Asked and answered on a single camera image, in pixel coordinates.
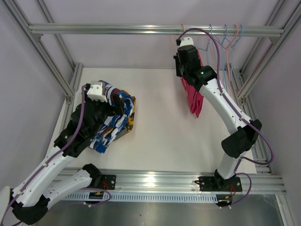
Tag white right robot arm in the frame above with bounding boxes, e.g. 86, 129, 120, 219
174, 44, 262, 190

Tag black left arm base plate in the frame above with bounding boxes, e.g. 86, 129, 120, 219
96, 174, 117, 190

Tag aluminium hanging rail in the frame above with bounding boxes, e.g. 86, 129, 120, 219
29, 23, 284, 38

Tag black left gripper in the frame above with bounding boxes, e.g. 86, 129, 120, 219
82, 90, 124, 137

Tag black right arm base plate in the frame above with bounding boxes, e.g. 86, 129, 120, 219
194, 176, 242, 192

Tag white slotted cable duct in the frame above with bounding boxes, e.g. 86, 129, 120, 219
61, 190, 230, 203

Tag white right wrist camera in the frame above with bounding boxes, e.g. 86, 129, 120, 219
176, 37, 194, 47

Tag olive yellow camouflage trousers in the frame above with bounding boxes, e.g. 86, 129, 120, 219
115, 111, 135, 141

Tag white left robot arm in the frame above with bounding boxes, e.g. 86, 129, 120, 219
10, 91, 135, 225

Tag pink hanger of orange trousers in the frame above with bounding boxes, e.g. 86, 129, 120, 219
214, 24, 244, 92

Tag blue hanger of camouflage trousers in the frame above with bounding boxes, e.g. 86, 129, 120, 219
231, 24, 245, 66

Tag blue white patterned trousers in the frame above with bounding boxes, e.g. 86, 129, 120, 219
89, 81, 136, 153

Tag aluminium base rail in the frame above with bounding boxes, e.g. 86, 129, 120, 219
100, 169, 286, 194

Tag light blue wire hanger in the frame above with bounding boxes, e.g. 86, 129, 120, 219
220, 24, 232, 94

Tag pink trousers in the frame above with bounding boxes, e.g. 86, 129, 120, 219
180, 50, 205, 119

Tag white plastic basket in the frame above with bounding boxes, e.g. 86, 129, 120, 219
71, 90, 87, 121

